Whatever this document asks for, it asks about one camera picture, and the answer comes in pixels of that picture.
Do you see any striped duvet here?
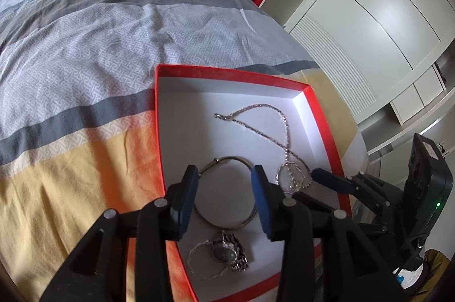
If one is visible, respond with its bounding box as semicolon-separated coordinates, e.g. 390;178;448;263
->
0;0;370;302

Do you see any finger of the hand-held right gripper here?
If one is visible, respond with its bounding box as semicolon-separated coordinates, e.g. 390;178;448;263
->
293;191;386;235
312;168;404;217

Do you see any silver wristwatch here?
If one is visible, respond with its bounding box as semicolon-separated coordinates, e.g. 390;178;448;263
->
210;230;249;272

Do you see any twisted chain bracelet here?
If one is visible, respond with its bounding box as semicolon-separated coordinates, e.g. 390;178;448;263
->
187;239;230;280

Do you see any red cardboard box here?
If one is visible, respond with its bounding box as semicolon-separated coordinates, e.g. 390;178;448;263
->
154;64;352;302

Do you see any white wardrobe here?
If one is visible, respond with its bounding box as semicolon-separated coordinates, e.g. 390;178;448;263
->
210;0;455;153

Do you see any thin metal bangle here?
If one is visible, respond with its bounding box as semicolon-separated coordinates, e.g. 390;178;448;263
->
194;156;258;230

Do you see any white and blue sneaker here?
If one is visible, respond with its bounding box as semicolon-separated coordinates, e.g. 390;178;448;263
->
393;261;425;290

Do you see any mustard yellow cloth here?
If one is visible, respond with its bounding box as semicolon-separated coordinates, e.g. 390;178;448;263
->
423;249;450;288

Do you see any silver chain necklace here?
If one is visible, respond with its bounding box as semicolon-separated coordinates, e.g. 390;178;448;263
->
214;104;290;164

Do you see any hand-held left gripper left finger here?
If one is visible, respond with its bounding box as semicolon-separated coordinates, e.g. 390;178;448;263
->
40;165;199;302

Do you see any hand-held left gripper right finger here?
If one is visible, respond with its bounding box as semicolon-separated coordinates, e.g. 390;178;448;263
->
251;165;406;302

